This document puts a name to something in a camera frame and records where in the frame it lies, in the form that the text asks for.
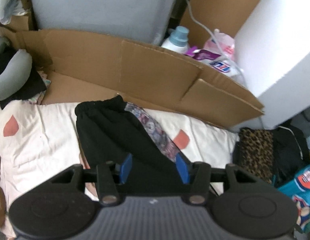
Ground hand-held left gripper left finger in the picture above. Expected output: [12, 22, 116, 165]
[48, 153, 133, 205]

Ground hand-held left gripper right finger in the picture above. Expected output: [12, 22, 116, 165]
[175, 153, 257, 205]

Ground black pants with printed lining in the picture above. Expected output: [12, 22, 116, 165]
[75, 94, 213, 198]

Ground leopard print cloth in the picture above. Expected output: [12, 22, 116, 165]
[239, 127, 276, 183]

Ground white bear-print blanket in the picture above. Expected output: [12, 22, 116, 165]
[0, 100, 240, 238]

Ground flattened brown cardboard box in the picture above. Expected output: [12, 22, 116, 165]
[0, 29, 266, 129]

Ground black clothing pile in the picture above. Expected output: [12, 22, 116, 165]
[271, 126, 310, 181]

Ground purple and white packet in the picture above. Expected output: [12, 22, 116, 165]
[184, 46, 242, 77]

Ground teal printed bag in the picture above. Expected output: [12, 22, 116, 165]
[278, 164, 310, 233]

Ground small black cloth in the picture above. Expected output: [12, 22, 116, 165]
[0, 47, 48, 110]

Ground white detergent bottle blue cap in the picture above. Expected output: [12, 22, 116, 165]
[161, 26, 190, 54]

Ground pink plastic packet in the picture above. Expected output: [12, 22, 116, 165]
[204, 29, 236, 61]

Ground grey neck pillow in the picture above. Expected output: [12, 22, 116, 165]
[0, 36, 33, 102]

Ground large white box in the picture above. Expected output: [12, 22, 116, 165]
[230, 0, 310, 131]

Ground upright brown cardboard box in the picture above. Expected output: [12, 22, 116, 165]
[180, 0, 273, 46]

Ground clear plastic bag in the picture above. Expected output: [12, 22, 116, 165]
[0, 0, 30, 26]

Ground white cable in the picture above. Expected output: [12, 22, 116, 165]
[182, 0, 246, 81]

